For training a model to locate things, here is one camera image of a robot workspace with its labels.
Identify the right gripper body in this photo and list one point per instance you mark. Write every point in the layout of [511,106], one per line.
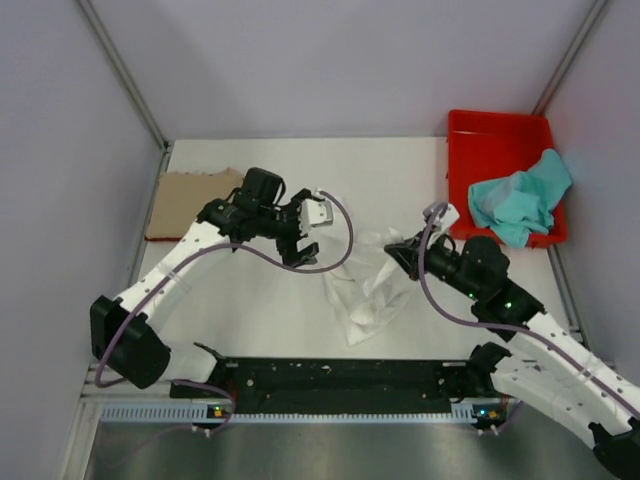
[442,263]

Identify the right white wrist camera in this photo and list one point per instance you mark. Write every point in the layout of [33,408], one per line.
[439,218]

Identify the grey slotted cable duct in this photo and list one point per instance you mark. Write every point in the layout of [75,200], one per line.
[200,413]

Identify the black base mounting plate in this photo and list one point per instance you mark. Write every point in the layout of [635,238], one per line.
[350,386]

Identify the teal t shirt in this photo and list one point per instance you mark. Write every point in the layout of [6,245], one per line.
[521,204]

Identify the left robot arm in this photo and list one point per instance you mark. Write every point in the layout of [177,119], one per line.
[125,330]

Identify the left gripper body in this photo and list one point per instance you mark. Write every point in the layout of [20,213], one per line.
[283,226]

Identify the white t shirt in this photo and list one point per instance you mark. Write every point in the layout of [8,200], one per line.
[369,290]

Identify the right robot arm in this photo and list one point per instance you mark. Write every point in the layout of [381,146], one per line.
[540,362]

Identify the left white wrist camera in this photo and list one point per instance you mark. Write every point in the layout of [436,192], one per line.
[316,212]

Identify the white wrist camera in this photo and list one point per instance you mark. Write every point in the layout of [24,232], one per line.
[316,212]
[439,218]

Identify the folded brown t shirt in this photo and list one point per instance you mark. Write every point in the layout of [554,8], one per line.
[181,196]

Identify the red plastic bin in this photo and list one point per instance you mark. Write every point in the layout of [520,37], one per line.
[485,146]

